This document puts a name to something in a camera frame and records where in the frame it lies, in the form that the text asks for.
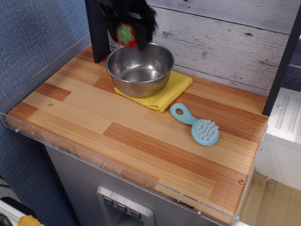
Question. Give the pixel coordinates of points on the clear acrylic guard rail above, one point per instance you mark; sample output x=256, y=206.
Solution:
x=78, y=112

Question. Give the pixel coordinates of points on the white grooved drainboard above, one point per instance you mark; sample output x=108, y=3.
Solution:
x=285, y=118

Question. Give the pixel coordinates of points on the yellow object at corner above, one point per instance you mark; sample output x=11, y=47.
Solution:
x=29, y=221

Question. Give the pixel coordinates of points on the black right upright post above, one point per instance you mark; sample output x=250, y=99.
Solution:
x=284, y=63

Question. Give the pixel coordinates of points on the light blue scrub brush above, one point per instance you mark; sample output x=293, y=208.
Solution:
x=204, y=132

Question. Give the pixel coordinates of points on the black upright post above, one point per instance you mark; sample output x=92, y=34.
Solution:
x=98, y=31
x=284, y=63

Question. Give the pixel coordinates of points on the yellow folded cloth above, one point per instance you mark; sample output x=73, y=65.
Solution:
x=159, y=102

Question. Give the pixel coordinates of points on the black left upright post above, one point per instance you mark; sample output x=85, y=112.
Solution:
x=98, y=31

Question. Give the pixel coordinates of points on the red toy strawberry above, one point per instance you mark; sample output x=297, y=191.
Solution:
x=125, y=35

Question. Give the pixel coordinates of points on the stainless steel bowl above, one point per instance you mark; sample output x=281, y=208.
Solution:
x=138, y=73

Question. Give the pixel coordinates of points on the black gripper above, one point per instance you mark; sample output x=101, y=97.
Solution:
x=134, y=12

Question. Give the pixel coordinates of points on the grey toy fridge cabinet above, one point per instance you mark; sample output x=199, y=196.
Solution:
x=81, y=180

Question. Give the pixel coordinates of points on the silver dispenser button panel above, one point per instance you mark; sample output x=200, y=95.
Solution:
x=122, y=211

